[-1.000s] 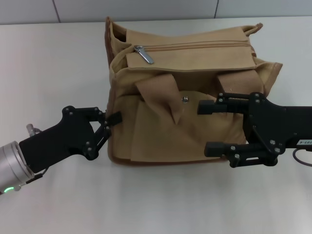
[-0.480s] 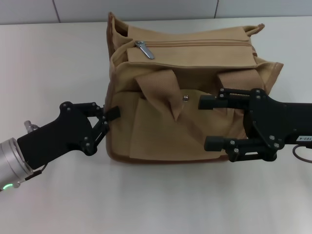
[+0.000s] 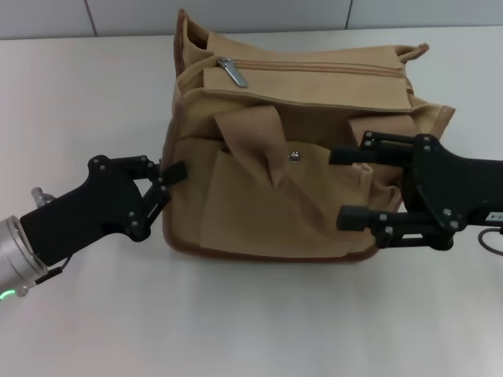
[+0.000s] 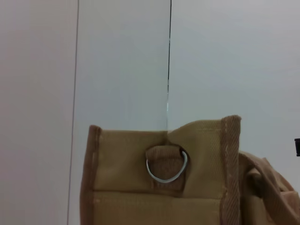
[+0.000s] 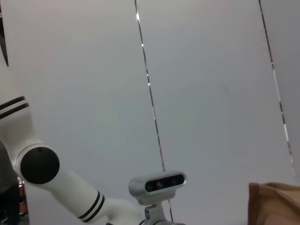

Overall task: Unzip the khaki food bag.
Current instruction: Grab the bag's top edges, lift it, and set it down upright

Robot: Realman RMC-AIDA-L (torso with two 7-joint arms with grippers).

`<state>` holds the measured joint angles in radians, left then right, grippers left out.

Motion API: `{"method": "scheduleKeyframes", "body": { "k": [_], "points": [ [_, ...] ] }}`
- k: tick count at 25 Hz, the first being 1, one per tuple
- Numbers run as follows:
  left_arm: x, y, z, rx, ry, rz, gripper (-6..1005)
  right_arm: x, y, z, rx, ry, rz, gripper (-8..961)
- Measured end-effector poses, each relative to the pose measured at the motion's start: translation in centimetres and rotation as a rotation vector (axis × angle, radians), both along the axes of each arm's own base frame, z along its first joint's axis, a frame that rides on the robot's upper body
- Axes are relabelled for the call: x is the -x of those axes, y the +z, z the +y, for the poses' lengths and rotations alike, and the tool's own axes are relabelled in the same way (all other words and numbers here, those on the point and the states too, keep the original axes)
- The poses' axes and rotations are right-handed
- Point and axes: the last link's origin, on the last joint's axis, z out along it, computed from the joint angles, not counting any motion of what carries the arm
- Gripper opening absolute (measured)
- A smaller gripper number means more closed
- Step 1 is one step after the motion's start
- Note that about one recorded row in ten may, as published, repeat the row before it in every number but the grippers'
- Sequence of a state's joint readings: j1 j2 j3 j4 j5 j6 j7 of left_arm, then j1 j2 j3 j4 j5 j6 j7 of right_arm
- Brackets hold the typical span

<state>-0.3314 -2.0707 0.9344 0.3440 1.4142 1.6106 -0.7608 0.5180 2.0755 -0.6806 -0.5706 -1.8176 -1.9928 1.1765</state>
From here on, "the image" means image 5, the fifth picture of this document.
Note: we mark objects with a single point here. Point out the khaki fabric food bag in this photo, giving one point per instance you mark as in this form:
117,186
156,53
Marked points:
276,201

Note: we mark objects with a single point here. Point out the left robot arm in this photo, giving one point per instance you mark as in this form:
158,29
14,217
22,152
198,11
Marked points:
77,194

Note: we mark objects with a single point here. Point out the person in dark shirt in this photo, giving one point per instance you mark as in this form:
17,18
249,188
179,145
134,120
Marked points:
4,168

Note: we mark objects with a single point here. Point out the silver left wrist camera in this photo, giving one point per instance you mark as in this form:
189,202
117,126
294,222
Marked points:
164,184

